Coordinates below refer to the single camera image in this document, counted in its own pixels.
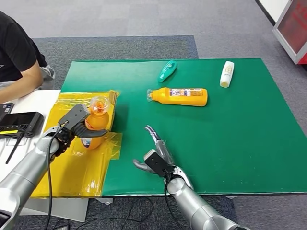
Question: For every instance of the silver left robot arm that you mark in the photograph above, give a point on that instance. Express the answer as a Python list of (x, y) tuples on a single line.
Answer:
[(26, 171)]

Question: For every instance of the green table mat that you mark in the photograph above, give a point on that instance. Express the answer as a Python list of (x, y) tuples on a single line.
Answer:
[(240, 143)]

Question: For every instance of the black tablet controller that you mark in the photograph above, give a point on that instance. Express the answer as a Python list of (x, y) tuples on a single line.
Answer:
[(21, 122)]

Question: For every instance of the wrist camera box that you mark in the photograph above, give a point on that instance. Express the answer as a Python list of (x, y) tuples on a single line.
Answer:
[(72, 116), (158, 163)]

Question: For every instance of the yellow film covered cardboard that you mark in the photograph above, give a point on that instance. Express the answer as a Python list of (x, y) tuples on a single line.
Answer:
[(72, 171)]

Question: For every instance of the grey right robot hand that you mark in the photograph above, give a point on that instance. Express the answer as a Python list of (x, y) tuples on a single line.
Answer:
[(164, 150)]

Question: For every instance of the teal plastic bottle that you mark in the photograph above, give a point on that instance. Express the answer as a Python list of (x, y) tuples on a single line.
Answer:
[(167, 71)]

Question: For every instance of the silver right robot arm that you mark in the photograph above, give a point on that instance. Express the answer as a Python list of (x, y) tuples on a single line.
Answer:
[(196, 206)]

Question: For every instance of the red and white cabinet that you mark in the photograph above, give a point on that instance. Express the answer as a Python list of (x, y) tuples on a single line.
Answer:
[(293, 28)]

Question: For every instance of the person's forearm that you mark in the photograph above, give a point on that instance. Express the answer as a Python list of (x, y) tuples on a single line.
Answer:
[(25, 82)]

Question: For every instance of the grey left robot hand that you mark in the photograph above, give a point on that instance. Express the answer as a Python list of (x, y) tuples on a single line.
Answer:
[(91, 134)]

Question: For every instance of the white table foot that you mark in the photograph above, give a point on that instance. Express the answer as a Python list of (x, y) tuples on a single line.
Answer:
[(104, 201)]

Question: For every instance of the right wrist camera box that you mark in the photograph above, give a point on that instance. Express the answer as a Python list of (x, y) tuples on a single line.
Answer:
[(158, 163)]

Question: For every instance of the black antenna rod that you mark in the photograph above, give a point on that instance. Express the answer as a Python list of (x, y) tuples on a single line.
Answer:
[(14, 148)]

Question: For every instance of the person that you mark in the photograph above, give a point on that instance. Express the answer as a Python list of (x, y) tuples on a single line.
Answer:
[(14, 50)]

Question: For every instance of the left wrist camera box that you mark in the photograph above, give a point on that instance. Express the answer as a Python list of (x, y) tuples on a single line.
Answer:
[(72, 116)]

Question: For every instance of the white plastic bottle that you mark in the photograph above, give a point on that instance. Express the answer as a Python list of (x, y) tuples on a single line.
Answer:
[(227, 74)]

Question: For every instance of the orange bottle with clear cap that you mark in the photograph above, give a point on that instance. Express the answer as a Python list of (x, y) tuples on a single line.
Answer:
[(182, 99), (97, 120)]

